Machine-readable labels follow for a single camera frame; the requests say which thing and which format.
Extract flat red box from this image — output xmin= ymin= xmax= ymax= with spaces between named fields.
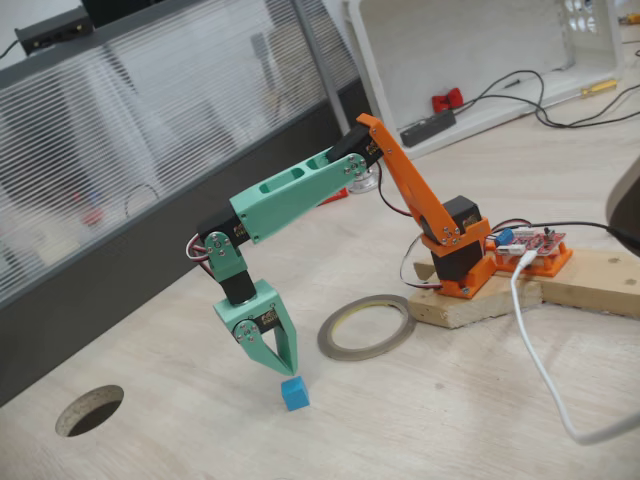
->
xmin=317 ymin=187 xmax=350 ymax=206

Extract wooden base block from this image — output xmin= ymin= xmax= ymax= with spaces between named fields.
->
xmin=407 ymin=257 xmax=544 ymax=330

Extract white USB cable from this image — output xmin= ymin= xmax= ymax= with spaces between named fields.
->
xmin=509 ymin=249 xmax=640 ymax=446

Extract black electronic box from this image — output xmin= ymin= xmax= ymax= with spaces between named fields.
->
xmin=13 ymin=7 xmax=95 ymax=55

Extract light wooden plank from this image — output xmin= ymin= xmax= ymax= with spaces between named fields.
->
xmin=539 ymin=249 xmax=640 ymax=319

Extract ribbed glass desk partition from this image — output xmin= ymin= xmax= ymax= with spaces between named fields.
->
xmin=0 ymin=0 xmax=374 ymax=409

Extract black rectangular bar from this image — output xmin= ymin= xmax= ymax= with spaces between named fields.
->
xmin=399 ymin=108 xmax=459 ymax=149

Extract thick black power cable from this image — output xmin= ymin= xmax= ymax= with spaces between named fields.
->
xmin=529 ymin=221 xmax=640 ymax=254

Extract red controller circuit board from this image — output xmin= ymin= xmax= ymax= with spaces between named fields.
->
xmin=492 ymin=227 xmax=569 ymax=261

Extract thin black cable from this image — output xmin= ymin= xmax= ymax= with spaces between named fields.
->
xmin=472 ymin=94 xmax=640 ymax=126
xmin=462 ymin=69 xmax=640 ymax=129

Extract red bow-shaped clamp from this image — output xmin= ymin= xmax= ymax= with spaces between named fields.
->
xmin=431 ymin=87 xmax=464 ymax=114

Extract small blue cube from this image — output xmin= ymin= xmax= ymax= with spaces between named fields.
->
xmin=280 ymin=375 xmax=310 ymax=413

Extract red black white servo wire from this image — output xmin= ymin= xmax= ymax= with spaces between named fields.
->
xmin=377 ymin=162 xmax=419 ymax=219
xmin=399 ymin=234 xmax=444 ymax=292
xmin=186 ymin=232 xmax=216 ymax=274

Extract orange circuit board mount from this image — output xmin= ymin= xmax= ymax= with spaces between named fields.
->
xmin=492 ymin=242 xmax=574 ymax=279

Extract grey ring of tape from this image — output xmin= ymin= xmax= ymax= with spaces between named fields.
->
xmin=316 ymin=293 xmax=416 ymax=361

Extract yellow handled screwdriver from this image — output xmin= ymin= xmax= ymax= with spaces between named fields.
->
xmin=542 ymin=78 xmax=620 ymax=109

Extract grey rounded object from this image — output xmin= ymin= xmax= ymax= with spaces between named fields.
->
xmin=604 ymin=155 xmax=640 ymax=254

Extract silver metal knob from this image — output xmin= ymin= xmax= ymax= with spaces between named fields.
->
xmin=347 ymin=167 xmax=381 ymax=195

